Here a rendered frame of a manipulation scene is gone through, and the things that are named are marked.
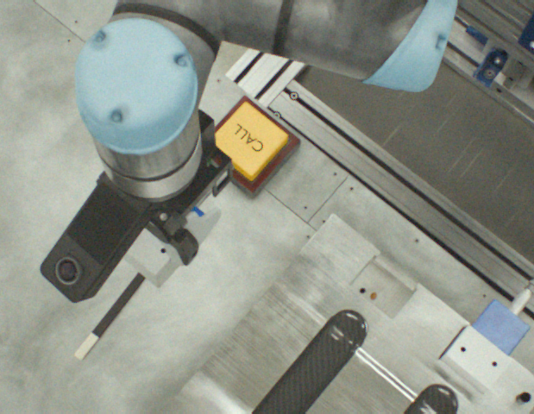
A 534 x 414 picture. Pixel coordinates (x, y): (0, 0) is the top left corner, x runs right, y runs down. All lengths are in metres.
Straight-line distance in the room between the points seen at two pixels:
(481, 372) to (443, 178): 0.83
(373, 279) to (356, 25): 0.43
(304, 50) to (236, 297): 0.47
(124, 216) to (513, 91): 0.99
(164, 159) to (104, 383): 0.45
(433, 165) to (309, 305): 0.81
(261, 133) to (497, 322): 0.31
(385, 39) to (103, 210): 0.27
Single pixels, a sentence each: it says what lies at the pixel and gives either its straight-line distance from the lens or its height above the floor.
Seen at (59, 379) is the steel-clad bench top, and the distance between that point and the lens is 1.17.
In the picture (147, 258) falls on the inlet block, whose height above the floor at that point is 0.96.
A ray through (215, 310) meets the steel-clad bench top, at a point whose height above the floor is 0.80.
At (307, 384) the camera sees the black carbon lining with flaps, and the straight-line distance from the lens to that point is 1.08.
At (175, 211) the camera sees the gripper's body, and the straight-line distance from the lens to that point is 0.91.
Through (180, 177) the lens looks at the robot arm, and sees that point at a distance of 0.81.
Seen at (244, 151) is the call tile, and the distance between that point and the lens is 1.18.
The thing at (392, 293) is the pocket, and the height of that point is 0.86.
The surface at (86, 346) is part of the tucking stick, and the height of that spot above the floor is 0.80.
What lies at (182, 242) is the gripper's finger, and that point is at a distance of 0.92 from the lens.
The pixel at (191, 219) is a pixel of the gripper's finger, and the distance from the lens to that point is 0.96.
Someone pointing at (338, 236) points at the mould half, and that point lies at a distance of 1.10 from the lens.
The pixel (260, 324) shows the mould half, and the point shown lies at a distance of 1.08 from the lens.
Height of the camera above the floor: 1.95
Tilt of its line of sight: 73 degrees down
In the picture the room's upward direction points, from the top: 4 degrees clockwise
